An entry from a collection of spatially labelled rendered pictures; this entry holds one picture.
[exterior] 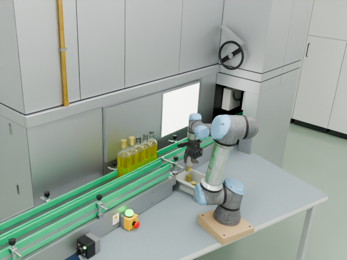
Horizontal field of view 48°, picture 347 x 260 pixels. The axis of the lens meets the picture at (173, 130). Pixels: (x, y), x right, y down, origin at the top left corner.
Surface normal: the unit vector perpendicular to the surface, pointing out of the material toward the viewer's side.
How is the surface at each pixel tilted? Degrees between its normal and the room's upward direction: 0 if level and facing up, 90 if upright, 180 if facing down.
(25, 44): 90
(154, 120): 90
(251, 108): 90
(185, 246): 0
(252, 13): 90
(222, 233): 5
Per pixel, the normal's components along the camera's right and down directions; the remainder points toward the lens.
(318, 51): -0.64, 0.27
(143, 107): 0.77, 0.29
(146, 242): 0.05, -0.92
